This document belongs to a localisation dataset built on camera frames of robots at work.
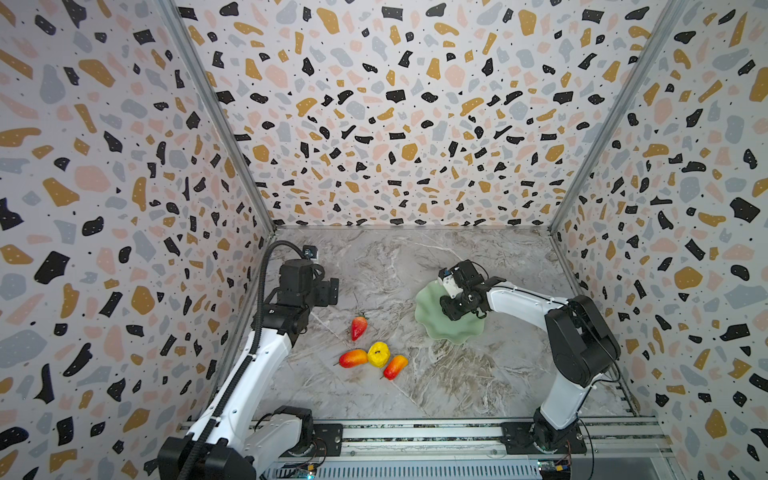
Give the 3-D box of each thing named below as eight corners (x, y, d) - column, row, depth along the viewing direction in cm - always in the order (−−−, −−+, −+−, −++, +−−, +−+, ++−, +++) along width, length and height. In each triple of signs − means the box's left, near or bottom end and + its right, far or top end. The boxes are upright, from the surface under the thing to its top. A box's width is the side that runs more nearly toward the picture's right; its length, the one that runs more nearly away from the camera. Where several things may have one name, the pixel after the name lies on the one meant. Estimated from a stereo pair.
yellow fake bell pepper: (366, 365, 88) (364, 357, 83) (373, 346, 91) (372, 339, 87) (385, 371, 86) (384, 364, 82) (391, 352, 90) (391, 345, 86)
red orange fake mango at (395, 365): (381, 374, 86) (381, 371, 84) (398, 355, 90) (398, 351, 88) (390, 383, 84) (390, 379, 82) (407, 362, 88) (408, 359, 86)
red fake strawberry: (351, 340, 93) (349, 334, 90) (353, 322, 97) (352, 316, 94) (366, 340, 93) (365, 334, 90) (367, 322, 97) (366, 316, 94)
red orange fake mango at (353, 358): (341, 370, 86) (339, 366, 84) (338, 358, 89) (337, 354, 86) (369, 361, 88) (368, 357, 86) (366, 350, 90) (365, 345, 88)
